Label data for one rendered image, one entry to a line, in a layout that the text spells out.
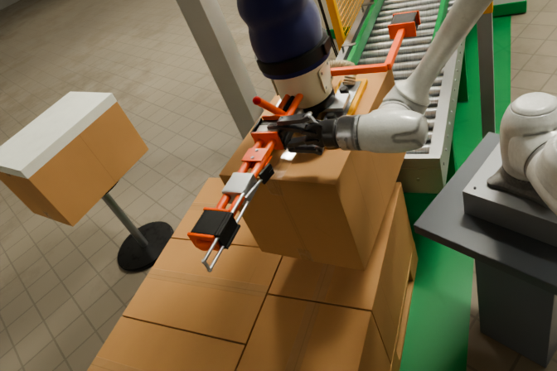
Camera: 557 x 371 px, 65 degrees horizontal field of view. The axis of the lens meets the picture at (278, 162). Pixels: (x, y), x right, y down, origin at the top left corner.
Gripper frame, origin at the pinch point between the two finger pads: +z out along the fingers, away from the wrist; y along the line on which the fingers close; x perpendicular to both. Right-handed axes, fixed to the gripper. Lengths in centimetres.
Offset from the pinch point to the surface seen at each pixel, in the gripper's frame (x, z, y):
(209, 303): -21, 43, 66
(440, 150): 61, -33, 61
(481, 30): 110, -48, 35
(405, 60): 148, -5, 68
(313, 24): 24.0, -10.9, -19.2
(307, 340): -27, 0, 66
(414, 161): 54, -24, 61
